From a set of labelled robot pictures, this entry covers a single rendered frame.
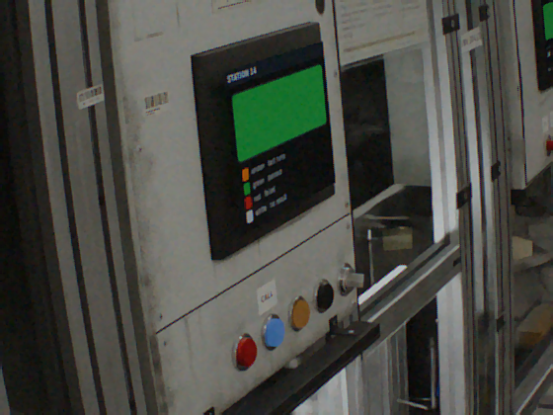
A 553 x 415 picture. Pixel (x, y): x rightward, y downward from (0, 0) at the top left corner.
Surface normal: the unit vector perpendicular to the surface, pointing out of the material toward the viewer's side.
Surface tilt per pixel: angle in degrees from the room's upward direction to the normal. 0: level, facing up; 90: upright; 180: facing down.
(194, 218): 90
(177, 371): 90
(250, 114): 90
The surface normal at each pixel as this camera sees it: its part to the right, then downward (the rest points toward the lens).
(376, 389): -0.47, 0.26
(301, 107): 0.87, 0.04
